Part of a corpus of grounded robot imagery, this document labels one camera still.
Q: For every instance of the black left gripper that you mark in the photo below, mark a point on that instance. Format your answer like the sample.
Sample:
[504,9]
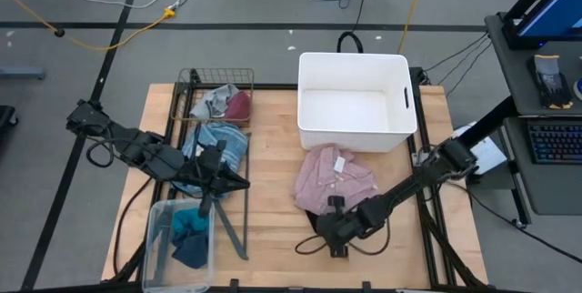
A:
[204,170]

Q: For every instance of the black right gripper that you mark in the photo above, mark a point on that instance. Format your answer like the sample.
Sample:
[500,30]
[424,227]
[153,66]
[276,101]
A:
[345,229]

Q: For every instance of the black cloth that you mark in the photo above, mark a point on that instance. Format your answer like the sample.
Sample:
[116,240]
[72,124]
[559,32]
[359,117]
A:
[314,221]

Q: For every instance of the small bright teal cloth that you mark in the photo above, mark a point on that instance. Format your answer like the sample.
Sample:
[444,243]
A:
[197,218]

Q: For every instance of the maroon cloth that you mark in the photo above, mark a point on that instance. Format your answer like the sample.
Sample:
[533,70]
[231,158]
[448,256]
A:
[238,106]

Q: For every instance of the navy knit cloth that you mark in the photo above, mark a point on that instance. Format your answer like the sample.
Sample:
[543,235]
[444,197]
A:
[193,254]

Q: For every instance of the light grey cloth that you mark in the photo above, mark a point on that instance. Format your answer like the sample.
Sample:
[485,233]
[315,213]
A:
[213,102]

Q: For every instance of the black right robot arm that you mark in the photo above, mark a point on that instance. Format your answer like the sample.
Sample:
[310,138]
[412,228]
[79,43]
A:
[409,188]

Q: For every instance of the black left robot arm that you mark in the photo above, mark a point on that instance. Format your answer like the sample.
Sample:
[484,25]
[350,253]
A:
[136,147]

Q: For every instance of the grey metal bars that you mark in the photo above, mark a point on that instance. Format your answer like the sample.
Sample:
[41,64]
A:
[246,220]

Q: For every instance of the blue striped shirt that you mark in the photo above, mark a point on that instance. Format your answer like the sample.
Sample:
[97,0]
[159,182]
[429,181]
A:
[232,143]

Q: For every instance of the pink button shirt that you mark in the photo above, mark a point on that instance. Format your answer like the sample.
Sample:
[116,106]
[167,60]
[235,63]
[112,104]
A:
[327,179]

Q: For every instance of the clear plastic bin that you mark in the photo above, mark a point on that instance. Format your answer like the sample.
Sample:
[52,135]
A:
[154,256]

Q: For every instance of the white plastic bin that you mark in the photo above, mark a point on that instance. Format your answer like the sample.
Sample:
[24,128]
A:
[345,111]

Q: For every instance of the white box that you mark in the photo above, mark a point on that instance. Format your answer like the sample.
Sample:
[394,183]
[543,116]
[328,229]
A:
[488,156]

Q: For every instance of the black floor plug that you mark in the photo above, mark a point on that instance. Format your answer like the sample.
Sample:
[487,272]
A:
[59,33]

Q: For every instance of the black caster base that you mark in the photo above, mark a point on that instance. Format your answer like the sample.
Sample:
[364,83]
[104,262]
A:
[7,118]

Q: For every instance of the short grey furniture foot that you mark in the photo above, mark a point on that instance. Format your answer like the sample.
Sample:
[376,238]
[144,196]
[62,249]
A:
[23,73]

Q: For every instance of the dark grey desk cart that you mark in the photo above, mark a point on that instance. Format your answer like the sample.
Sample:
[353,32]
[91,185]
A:
[518,83]

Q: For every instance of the black backlit keyboard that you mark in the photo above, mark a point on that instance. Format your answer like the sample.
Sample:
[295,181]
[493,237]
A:
[559,143]

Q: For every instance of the grey black work gloves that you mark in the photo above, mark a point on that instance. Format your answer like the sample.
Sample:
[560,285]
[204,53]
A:
[550,83]

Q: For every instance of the blue round object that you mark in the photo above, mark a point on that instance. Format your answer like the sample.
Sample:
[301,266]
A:
[578,89]

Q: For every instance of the computer monitor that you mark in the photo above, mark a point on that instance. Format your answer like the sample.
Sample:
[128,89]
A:
[554,11]

